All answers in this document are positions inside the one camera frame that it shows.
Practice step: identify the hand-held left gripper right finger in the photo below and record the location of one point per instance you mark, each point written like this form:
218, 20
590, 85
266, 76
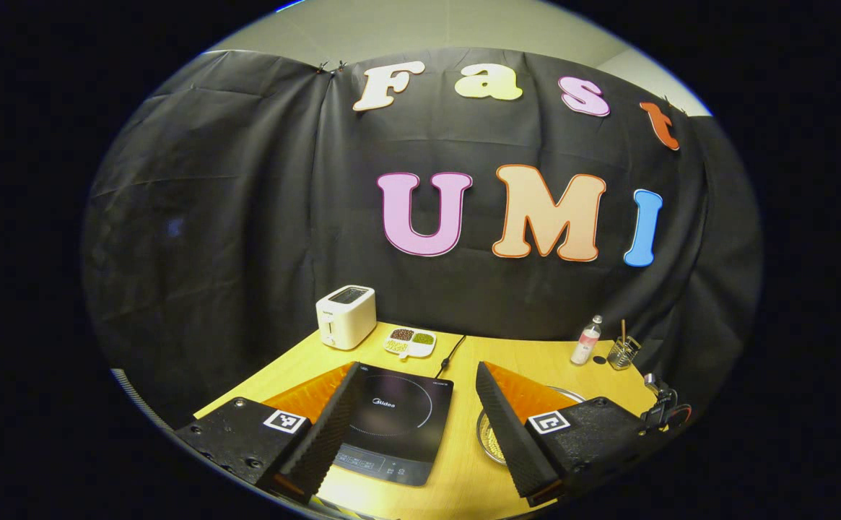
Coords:
507, 433

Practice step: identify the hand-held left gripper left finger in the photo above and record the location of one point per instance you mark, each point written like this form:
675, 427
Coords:
333, 433

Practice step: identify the black induction cooktop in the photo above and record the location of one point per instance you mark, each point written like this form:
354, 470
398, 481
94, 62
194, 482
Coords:
406, 426

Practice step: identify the clear bottle with pink label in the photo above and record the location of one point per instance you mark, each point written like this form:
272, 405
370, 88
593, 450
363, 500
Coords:
585, 345

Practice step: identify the white toaster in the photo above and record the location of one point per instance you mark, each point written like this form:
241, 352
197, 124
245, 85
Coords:
344, 318

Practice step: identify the white divided dish with beans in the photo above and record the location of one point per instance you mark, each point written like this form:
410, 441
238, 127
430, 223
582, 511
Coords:
410, 341

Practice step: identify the black backdrop cloth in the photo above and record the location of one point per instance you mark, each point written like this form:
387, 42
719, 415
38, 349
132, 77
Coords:
232, 217

